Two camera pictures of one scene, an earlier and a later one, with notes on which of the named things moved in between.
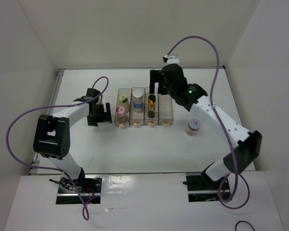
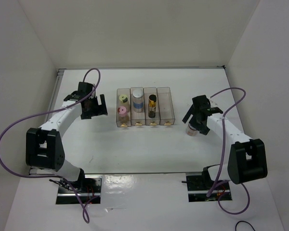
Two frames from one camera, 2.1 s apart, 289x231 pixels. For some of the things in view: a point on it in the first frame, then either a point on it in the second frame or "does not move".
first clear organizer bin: x=123 y=108 does not move
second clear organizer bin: x=137 y=106 does not move
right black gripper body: x=171 y=91 → x=194 y=121
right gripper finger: x=164 y=88 → x=203 y=129
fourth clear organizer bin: x=165 y=109 does not move
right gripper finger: x=155 y=76 → x=190 y=111
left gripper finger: x=108 y=112 → x=102 y=108
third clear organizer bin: x=151 y=107 does not move
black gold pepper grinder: x=151 y=105 does not move
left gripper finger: x=92 y=120 → x=88 y=114
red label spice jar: x=193 y=126 does not move
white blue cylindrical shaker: x=137 y=94 does not move
